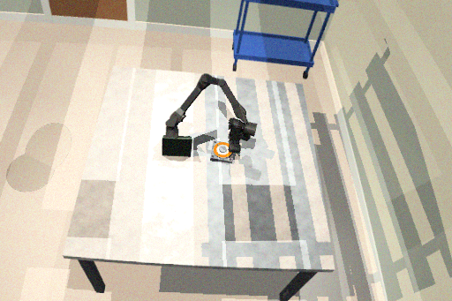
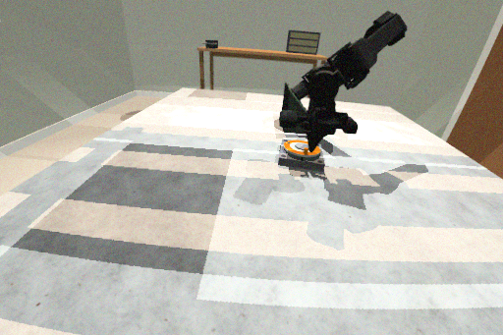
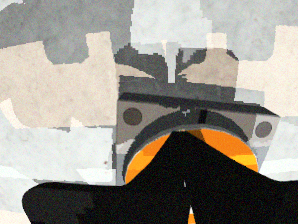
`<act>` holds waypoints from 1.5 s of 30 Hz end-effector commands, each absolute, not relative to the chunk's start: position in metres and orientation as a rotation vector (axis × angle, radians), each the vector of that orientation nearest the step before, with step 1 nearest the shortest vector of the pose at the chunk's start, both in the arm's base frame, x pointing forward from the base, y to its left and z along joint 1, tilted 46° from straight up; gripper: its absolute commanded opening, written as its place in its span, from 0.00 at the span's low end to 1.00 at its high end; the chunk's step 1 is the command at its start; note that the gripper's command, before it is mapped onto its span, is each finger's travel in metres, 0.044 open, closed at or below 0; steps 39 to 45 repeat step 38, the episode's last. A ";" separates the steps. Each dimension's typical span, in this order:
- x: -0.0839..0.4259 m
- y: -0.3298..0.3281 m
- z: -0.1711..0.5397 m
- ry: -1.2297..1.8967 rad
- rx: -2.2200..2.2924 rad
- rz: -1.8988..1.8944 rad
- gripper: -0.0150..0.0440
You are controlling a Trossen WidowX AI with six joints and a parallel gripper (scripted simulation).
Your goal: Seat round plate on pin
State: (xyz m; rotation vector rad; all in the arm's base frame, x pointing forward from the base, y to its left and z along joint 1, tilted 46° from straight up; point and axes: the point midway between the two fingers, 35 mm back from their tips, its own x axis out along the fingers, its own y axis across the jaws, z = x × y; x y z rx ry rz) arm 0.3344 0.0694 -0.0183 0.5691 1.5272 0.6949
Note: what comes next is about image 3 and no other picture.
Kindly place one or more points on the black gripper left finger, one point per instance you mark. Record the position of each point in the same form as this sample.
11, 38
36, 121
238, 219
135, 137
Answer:
156, 195

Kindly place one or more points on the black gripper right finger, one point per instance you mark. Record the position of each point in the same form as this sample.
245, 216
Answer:
225, 192

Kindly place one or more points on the orange round plate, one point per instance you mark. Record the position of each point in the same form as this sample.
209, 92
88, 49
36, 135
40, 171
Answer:
229, 143

